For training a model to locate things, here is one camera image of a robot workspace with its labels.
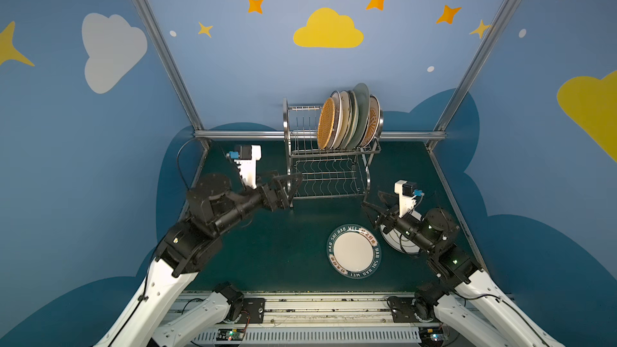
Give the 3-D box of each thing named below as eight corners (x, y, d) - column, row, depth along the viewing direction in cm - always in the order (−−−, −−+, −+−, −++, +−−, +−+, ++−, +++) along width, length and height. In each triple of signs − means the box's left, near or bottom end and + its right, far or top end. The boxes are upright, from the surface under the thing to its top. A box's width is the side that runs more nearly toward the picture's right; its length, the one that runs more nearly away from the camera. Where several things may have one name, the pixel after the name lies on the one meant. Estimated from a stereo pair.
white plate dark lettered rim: (328, 278, 83) (328, 276, 81) (326, 226, 95) (326, 224, 93) (385, 278, 83) (386, 276, 81) (375, 226, 95) (376, 224, 94)
